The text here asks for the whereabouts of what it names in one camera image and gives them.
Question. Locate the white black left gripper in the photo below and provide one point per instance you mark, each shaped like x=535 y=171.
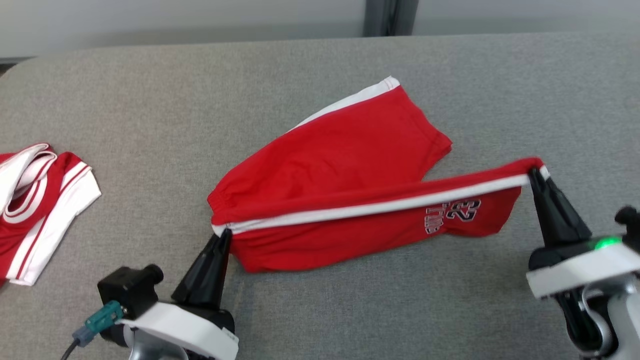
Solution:
x=190 y=325

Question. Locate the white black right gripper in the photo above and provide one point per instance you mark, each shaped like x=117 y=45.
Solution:
x=585 y=267

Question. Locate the red shorts with white stripe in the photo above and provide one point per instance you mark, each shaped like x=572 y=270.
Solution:
x=340 y=160

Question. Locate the red Bulls basketball jersey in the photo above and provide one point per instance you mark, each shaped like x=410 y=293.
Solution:
x=30 y=225

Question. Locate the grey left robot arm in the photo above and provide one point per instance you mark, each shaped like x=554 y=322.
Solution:
x=150 y=350

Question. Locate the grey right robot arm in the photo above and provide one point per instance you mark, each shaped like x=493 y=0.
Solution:
x=622 y=310

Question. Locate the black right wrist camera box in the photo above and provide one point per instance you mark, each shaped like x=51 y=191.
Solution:
x=629 y=217

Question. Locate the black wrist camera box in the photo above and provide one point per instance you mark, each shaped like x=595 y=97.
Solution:
x=629 y=217
x=130 y=290

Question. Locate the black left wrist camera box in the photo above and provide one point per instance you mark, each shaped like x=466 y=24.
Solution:
x=130 y=290

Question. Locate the grey metal partition post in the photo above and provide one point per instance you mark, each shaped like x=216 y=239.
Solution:
x=390 y=17

